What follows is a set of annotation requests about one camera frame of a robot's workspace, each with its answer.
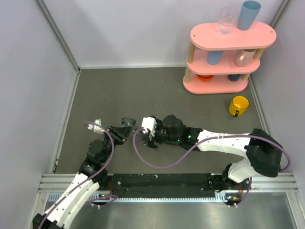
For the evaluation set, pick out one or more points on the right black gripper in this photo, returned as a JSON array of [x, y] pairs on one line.
[[151, 143]]

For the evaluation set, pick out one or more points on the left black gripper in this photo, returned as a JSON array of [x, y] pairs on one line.
[[120, 134]]

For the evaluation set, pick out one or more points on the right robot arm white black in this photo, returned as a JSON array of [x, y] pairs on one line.
[[261, 154]]

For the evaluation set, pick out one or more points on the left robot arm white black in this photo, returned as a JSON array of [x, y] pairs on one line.
[[90, 177]]

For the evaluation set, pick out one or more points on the orange bowl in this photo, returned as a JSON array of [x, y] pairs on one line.
[[204, 78]]

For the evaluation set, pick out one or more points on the yellow mug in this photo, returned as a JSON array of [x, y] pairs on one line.
[[238, 105]]

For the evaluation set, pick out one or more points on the pink three-tier shelf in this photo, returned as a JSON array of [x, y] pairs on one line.
[[205, 37]]

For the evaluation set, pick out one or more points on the dark blue cup bottom shelf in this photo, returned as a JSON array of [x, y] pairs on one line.
[[234, 77]]

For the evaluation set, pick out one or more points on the blue cup middle shelf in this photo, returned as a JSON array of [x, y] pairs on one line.
[[214, 57]]

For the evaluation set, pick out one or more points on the pink mug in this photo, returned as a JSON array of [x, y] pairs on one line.
[[244, 57]]

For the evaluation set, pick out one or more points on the clear drinking glass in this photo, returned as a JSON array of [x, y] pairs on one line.
[[227, 20]]

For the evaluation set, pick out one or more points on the tall blue cup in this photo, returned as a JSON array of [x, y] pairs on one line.
[[248, 14]]

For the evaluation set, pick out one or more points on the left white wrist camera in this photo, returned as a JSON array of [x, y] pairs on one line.
[[96, 127]]

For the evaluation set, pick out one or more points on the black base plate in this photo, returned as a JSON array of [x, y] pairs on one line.
[[196, 185]]

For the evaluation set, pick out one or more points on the aluminium rail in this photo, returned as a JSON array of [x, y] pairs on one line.
[[284, 183]]

